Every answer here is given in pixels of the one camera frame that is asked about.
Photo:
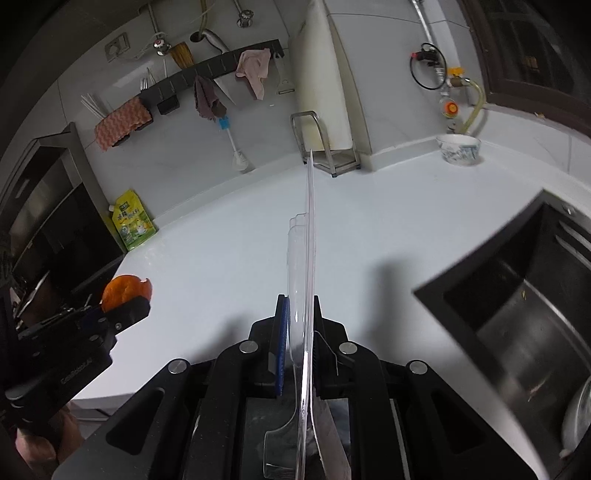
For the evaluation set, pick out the steel sink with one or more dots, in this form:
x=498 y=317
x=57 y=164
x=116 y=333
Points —
x=521 y=323

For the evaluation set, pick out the orange peel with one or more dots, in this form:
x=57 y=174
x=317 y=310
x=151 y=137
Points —
x=121 y=288

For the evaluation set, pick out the orange dial gas regulator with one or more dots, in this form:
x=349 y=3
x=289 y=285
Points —
x=450 y=108

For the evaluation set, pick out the black rack box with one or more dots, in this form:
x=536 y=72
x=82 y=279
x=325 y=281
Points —
x=167 y=105

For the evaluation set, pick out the person's left hand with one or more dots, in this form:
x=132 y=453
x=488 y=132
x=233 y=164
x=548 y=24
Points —
x=37 y=447

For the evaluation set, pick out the white peeler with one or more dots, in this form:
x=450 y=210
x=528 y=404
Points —
x=285 y=83

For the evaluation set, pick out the pink cloth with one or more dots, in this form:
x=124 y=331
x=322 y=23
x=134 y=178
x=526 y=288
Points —
x=254 y=69

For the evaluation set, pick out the orange striped cloth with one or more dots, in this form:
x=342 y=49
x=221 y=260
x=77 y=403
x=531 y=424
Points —
x=121 y=123

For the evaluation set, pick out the metal water valve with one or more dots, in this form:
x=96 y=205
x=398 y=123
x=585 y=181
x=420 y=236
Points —
x=161 y=44
x=245 y=19

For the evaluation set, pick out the white floral bowl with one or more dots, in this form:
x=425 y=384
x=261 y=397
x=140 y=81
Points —
x=458 y=150

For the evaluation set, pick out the white cutting board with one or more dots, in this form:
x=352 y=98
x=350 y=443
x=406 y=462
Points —
x=323 y=78

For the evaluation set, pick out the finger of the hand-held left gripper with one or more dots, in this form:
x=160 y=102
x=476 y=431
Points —
x=131 y=311
x=94 y=316

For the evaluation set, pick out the yellow brown brush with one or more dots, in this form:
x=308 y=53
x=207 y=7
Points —
x=181 y=55

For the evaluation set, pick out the wall socket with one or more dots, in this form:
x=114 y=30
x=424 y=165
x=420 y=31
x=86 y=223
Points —
x=117 y=47

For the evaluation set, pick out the brown grey cloth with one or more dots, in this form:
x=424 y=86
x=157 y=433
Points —
x=205 y=99

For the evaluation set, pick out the metal cutting board rack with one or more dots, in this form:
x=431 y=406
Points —
x=334 y=161

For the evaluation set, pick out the clear round plastic lid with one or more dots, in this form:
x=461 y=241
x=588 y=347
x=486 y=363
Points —
x=308 y=258

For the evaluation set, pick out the steel cleaver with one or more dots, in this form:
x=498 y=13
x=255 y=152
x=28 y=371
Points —
x=225 y=90

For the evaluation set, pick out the metal gas pipe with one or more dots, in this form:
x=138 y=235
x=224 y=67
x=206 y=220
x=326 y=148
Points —
x=427 y=27

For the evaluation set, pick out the yellow green pouch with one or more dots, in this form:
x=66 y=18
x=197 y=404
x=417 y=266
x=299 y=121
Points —
x=133 y=221

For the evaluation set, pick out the dark window frame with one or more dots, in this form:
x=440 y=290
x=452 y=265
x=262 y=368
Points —
x=531 y=55

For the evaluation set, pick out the blue white bottle brush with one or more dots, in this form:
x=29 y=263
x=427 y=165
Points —
x=238 y=159

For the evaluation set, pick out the yellow gas valve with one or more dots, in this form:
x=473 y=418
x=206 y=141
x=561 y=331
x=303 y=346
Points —
x=456 y=76

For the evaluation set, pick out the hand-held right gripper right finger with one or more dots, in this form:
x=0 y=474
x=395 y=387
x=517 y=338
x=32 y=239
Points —
x=328 y=325

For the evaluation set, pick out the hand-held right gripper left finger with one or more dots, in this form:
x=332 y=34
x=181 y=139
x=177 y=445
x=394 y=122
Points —
x=281 y=350

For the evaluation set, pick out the steel range hood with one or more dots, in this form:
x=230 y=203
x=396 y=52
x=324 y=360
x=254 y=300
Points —
x=51 y=217

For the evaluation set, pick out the metal fork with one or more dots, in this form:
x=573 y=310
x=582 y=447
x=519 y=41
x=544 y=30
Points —
x=144 y=84

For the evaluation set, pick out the bundle of white sticks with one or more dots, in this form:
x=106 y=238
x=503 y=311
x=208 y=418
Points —
x=94 y=106

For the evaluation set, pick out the black wall rack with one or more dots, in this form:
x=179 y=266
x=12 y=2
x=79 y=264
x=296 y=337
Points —
x=207 y=69

